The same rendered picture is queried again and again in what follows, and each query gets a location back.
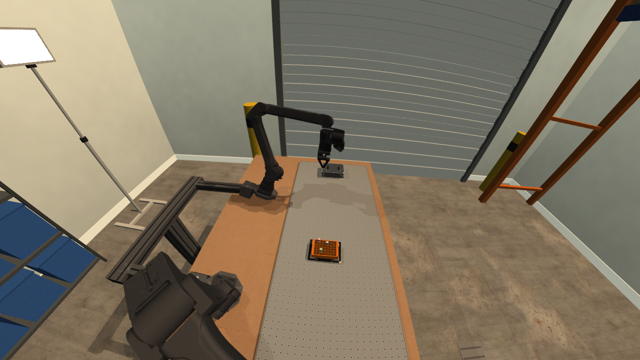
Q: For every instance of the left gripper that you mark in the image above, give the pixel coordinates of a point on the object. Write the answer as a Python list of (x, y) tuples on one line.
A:
[(321, 151)]

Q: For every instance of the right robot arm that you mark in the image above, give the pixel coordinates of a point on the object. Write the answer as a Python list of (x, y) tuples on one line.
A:
[(153, 323)]

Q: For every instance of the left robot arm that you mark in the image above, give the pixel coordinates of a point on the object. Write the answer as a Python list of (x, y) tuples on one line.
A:
[(274, 172)]

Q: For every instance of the orange grid tube rack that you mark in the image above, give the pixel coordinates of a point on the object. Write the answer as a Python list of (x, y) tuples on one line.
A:
[(330, 251)]

